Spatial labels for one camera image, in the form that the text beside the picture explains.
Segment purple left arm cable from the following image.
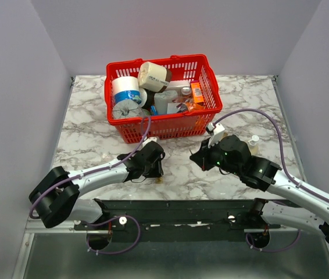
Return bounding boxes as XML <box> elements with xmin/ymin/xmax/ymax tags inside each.
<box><xmin>29</xmin><ymin>115</ymin><xmax>152</xmax><ymax>219</ymax></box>

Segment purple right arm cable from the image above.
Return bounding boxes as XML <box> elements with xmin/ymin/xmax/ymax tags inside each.
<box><xmin>210</xmin><ymin>109</ymin><xmax>329</xmax><ymax>213</ymax></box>

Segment grey wrapped roll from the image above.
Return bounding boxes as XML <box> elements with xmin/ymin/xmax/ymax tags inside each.
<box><xmin>112</xmin><ymin>100</ymin><xmax>149</xmax><ymax>120</ymax></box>

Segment black mounting base rail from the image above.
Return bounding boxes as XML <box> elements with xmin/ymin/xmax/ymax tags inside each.
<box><xmin>74</xmin><ymin>199</ymin><xmax>269</xmax><ymax>242</ymax></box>

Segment cream soap pump bottle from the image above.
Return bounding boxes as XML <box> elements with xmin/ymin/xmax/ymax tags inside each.
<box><xmin>247</xmin><ymin>135</ymin><xmax>260</xmax><ymax>156</ymax></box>

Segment jar with metal lid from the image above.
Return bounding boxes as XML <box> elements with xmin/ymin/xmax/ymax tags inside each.
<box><xmin>181</xmin><ymin>87</ymin><xmax>192</xmax><ymax>97</ymax></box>

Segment orange box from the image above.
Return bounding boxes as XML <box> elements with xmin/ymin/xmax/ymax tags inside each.
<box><xmin>190</xmin><ymin>81</ymin><xmax>205</xmax><ymax>106</ymax></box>

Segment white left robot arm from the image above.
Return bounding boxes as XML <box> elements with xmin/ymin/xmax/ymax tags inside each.
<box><xmin>28</xmin><ymin>141</ymin><xmax>165</xmax><ymax>230</ymax></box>

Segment orange snack packet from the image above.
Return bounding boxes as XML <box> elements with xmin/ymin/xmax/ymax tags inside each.
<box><xmin>173</xmin><ymin>97</ymin><xmax>205</xmax><ymax>112</ymax></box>

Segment blue flat box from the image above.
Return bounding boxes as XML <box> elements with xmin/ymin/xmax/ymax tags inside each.
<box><xmin>151</xmin><ymin>105</ymin><xmax>158</xmax><ymax>116</ymax></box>

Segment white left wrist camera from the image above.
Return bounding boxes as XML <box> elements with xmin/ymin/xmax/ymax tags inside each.
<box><xmin>141</xmin><ymin>137</ymin><xmax>160</xmax><ymax>148</ymax></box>

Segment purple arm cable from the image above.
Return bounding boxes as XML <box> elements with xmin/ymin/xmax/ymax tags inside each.
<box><xmin>210</xmin><ymin>109</ymin><xmax>329</xmax><ymax>213</ymax></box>
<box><xmin>29</xmin><ymin>115</ymin><xmax>152</xmax><ymax>219</ymax></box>

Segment beige paper roll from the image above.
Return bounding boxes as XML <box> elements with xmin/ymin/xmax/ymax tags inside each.
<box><xmin>137</xmin><ymin>62</ymin><xmax>172</xmax><ymax>93</ymax></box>

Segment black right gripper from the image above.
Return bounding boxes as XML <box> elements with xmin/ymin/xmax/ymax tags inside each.
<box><xmin>189</xmin><ymin>136</ymin><xmax>241</xmax><ymax>176</ymax></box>

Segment white marbled container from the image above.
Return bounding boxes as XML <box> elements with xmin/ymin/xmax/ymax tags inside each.
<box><xmin>154</xmin><ymin>90</ymin><xmax>178</xmax><ymax>115</ymax></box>

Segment red plastic shopping basket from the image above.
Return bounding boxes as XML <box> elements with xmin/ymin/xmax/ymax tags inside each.
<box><xmin>104</xmin><ymin>54</ymin><xmax>223</xmax><ymax>144</ymax></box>

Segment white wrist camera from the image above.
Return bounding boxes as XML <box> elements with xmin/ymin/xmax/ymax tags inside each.
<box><xmin>206</xmin><ymin>122</ymin><xmax>225</xmax><ymax>148</ymax></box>
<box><xmin>141</xmin><ymin>137</ymin><xmax>160</xmax><ymax>148</ymax></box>

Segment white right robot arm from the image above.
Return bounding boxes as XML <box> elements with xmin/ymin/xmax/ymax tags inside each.
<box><xmin>189</xmin><ymin>135</ymin><xmax>329</xmax><ymax>244</ymax></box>

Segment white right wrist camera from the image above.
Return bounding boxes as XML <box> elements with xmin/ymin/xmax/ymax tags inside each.
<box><xmin>206</xmin><ymin>122</ymin><xmax>225</xmax><ymax>148</ymax></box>

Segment white blue paper roll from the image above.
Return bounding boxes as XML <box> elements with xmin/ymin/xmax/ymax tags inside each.
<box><xmin>112</xmin><ymin>76</ymin><xmax>145</xmax><ymax>106</ymax></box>

